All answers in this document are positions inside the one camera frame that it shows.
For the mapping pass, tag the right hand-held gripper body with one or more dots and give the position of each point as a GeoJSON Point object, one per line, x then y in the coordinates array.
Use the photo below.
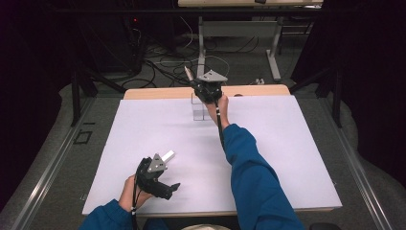
{"type": "Point", "coordinates": [209, 89]}

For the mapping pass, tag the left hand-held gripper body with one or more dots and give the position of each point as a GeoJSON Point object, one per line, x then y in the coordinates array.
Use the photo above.
{"type": "Point", "coordinates": [156, 164]}

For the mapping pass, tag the white cylindrical tube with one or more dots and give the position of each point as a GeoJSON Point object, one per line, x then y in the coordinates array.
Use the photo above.
{"type": "Point", "coordinates": [168, 156]}

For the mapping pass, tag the clear acrylic organizer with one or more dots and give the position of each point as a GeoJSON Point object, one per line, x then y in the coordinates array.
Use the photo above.
{"type": "Point", "coordinates": [199, 110]}

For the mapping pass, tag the person's right hand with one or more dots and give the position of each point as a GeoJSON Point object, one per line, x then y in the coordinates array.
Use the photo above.
{"type": "Point", "coordinates": [221, 110]}

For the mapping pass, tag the person's left hand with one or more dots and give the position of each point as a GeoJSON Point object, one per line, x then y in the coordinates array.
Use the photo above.
{"type": "Point", "coordinates": [127, 193]}

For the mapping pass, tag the white table cover sheet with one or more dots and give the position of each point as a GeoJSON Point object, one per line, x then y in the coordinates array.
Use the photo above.
{"type": "Point", "coordinates": [178, 140]}

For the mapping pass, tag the person's blue clothing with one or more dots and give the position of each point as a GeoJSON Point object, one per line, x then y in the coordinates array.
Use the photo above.
{"type": "Point", "coordinates": [156, 224]}

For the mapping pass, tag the pale rounded object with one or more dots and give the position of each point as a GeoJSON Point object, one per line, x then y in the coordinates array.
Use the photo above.
{"type": "Point", "coordinates": [206, 227]}

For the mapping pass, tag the white power plugs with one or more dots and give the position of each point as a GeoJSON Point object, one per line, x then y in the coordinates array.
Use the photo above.
{"type": "Point", "coordinates": [260, 81]}

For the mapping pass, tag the white-legged background desk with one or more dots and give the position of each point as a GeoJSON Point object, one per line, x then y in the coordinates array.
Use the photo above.
{"type": "Point", "coordinates": [237, 28]}

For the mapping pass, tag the black computer tower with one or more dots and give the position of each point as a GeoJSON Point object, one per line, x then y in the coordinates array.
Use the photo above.
{"type": "Point", "coordinates": [108, 41]}

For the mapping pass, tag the black metal stand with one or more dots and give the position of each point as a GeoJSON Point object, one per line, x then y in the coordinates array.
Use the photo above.
{"type": "Point", "coordinates": [83, 89]}
{"type": "Point", "coordinates": [328, 89]}

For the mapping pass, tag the aluminium floor rail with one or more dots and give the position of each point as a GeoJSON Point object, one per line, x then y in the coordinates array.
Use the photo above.
{"type": "Point", "coordinates": [357, 166]}
{"type": "Point", "coordinates": [48, 172]}

